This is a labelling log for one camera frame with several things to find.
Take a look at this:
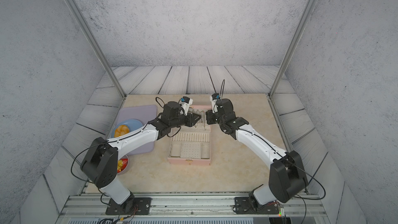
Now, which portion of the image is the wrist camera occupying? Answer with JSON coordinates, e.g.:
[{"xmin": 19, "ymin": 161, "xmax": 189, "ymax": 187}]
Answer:
[
  {"xmin": 180, "ymin": 96, "xmax": 193, "ymax": 116},
  {"xmin": 210, "ymin": 93, "xmax": 220, "ymax": 113}
]

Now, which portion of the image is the yellow bread bun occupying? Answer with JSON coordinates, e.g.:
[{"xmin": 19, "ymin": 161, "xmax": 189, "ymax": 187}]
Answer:
[{"xmin": 114, "ymin": 125, "xmax": 130, "ymax": 138}]

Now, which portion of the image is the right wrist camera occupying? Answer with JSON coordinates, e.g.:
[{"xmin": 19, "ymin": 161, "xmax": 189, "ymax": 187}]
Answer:
[{"xmin": 210, "ymin": 93, "xmax": 220, "ymax": 113}]

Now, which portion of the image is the frame post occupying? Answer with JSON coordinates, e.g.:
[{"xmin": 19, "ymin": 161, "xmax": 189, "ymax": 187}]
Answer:
[
  {"xmin": 64, "ymin": 0, "xmax": 127, "ymax": 99},
  {"xmin": 269, "ymin": 0, "xmax": 317, "ymax": 99}
]

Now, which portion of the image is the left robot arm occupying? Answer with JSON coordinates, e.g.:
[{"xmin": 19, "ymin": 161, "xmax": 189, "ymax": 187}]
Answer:
[{"xmin": 80, "ymin": 97, "xmax": 201, "ymax": 206}]

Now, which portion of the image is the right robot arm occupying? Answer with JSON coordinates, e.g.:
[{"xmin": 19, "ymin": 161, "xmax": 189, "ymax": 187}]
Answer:
[{"xmin": 206, "ymin": 93, "xmax": 308, "ymax": 205}]

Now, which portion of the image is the red snack bowl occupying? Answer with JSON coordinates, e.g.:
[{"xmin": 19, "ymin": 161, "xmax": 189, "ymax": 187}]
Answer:
[{"xmin": 117, "ymin": 156, "xmax": 129, "ymax": 174}]

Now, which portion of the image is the purple mat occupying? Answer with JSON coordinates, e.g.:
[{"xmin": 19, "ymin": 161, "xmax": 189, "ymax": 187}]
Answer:
[{"xmin": 107, "ymin": 105, "xmax": 158, "ymax": 159}]

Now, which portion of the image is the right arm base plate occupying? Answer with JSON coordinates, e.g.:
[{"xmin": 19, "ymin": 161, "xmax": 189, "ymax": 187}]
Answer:
[{"xmin": 232, "ymin": 197, "xmax": 280, "ymax": 215}]

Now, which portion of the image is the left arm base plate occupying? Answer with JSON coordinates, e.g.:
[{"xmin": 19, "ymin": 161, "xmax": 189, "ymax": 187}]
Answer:
[{"xmin": 105, "ymin": 197, "xmax": 152, "ymax": 216}]

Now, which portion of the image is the pink jewelry box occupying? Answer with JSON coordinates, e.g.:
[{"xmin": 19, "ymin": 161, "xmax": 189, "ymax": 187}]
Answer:
[{"xmin": 167, "ymin": 105, "xmax": 211, "ymax": 166}]

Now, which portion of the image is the left frame post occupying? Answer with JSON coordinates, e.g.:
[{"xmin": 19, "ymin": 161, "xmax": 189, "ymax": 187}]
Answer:
[{"xmin": 64, "ymin": 0, "xmax": 127, "ymax": 99}]

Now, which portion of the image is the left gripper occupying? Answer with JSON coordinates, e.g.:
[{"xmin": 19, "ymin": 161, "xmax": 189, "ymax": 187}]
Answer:
[{"xmin": 168, "ymin": 111, "xmax": 202, "ymax": 129}]

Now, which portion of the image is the right frame post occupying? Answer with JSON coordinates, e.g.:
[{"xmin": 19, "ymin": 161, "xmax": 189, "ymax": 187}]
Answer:
[{"xmin": 269, "ymin": 0, "xmax": 317, "ymax": 99}]

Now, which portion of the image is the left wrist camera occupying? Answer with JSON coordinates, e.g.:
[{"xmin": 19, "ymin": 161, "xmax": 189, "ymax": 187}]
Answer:
[{"xmin": 180, "ymin": 96, "xmax": 193, "ymax": 116}]

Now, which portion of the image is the aluminium rail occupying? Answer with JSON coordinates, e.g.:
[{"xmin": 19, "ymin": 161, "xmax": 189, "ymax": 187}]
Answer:
[{"xmin": 56, "ymin": 192, "xmax": 330, "ymax": 224}]

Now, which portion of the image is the blue plate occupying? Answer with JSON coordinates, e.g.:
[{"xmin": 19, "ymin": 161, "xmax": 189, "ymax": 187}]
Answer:
[{"xmin": 110, "ymin": 119, "xmax": 144, "ymax": 138}]

